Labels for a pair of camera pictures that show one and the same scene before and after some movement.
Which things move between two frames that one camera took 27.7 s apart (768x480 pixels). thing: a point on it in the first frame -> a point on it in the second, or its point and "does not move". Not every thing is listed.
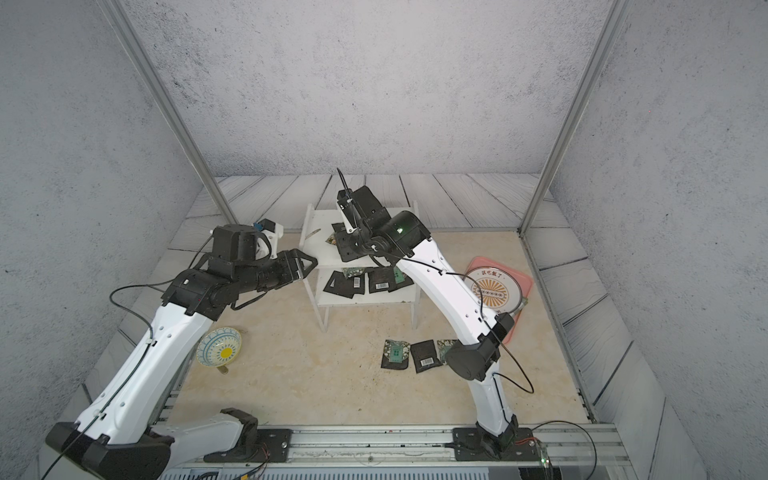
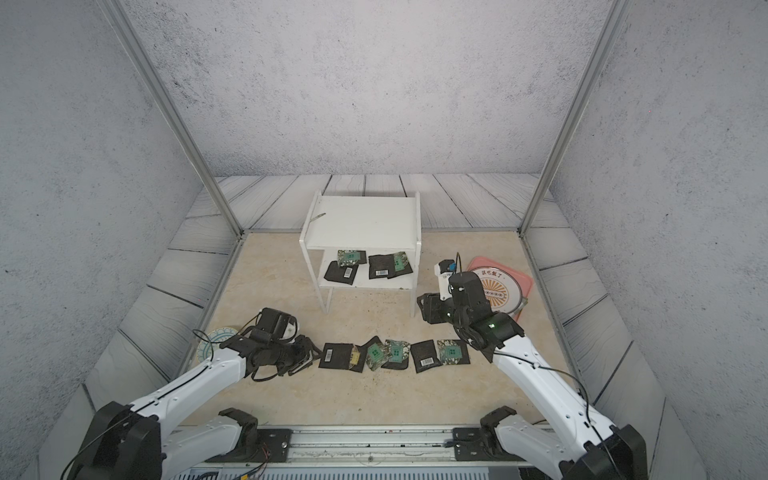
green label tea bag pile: x=337 y=227 -> x=377 y=355
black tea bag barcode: x=424 y=355 does not move
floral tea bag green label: x=444 y=345 does not move
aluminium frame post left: x=124 y=30 does not move
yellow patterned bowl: x=218 y=347 does not move
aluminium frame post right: x=581 y=111 does not move
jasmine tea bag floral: x=395 y=354 does not move
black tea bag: x=347 y=287 -> x=341 y=274
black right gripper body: x=361 y=241 -> x=460 y=320
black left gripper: x=297 y=270 -> x=307 y=355
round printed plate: x=498 y=288 does not move
